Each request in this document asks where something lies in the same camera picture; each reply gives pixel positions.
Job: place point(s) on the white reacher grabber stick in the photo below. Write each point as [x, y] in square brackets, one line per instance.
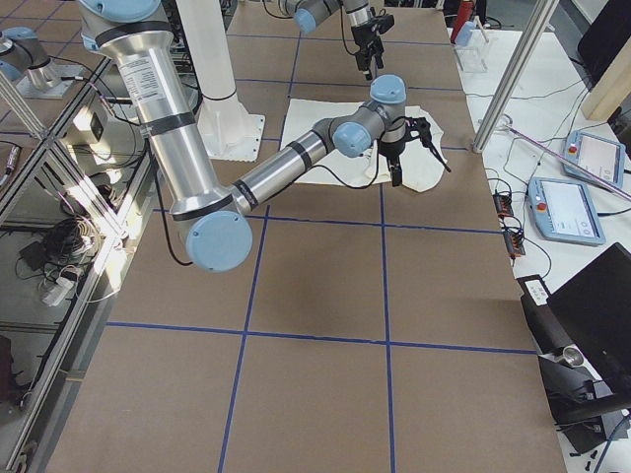
[609, 186]

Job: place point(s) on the clear acrylic rack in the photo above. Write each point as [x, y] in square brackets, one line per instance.
[472, 58]

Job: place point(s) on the red cylinder bottle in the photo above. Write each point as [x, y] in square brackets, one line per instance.
[464, 11]

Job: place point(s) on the wooden stick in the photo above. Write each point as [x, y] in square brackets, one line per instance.
[481, 28]

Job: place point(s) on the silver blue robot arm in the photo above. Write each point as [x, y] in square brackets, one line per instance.
[136, 36]
[309, 14]

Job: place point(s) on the far blue teach pendant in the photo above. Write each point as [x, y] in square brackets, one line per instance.
[600, 156]

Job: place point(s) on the small black electronics board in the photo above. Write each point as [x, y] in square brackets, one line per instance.
[503, 204]

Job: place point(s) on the near blue teach pendant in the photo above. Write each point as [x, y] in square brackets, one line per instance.
[563, 211]

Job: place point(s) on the black laptop computer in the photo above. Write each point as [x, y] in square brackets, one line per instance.
[593, 308]

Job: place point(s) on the white power strip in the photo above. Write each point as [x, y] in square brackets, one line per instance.
[58, 291]

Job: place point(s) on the cream long-sleeve cat shirt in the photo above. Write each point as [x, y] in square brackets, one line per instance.
[421, 171]

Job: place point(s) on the blue teach pendant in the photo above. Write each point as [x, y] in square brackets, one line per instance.
[600, 156]
[563, 211]

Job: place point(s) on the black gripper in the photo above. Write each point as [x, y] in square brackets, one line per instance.
[392, 150]
[364, 38]

